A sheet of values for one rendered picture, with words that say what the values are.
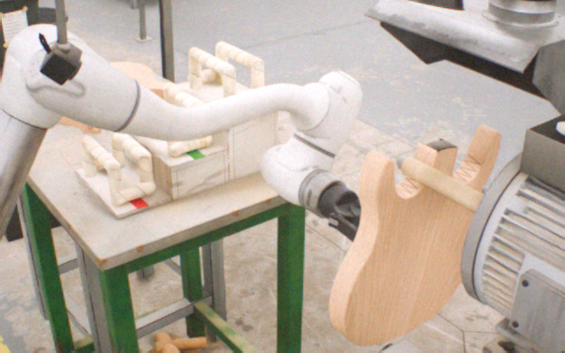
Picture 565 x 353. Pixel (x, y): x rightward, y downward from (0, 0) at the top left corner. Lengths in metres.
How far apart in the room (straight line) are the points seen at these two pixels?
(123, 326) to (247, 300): 1.28
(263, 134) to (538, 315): 1.05
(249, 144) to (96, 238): 0.45
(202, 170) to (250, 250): 1.49
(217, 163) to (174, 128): 0.48
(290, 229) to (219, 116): 0.56
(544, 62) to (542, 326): 0.35
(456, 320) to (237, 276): 0.92
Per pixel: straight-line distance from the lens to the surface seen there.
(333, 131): 1.50
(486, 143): 1.37
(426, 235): 1.32
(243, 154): 1.80
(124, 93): 1.21
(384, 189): 1.17
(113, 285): 1.61
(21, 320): 2.95
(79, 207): 1.75
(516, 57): 0.97
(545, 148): 0.93
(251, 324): 2.80
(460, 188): 1.14
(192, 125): 1.32
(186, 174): 1.73
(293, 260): 1.90
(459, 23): 1.04
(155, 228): 1.64
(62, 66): 0.91
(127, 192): 1.70
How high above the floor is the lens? 1.81
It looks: 28 degrees down
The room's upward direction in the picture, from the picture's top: straight up
